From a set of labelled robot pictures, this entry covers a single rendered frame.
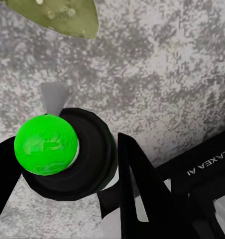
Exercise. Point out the insectifuge atomizer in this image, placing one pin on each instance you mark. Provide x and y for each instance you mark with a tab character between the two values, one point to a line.
68	153

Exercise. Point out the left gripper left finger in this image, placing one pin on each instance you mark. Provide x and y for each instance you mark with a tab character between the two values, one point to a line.
10	171

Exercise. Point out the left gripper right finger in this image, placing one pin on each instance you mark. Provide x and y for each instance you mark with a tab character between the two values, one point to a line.
166	218

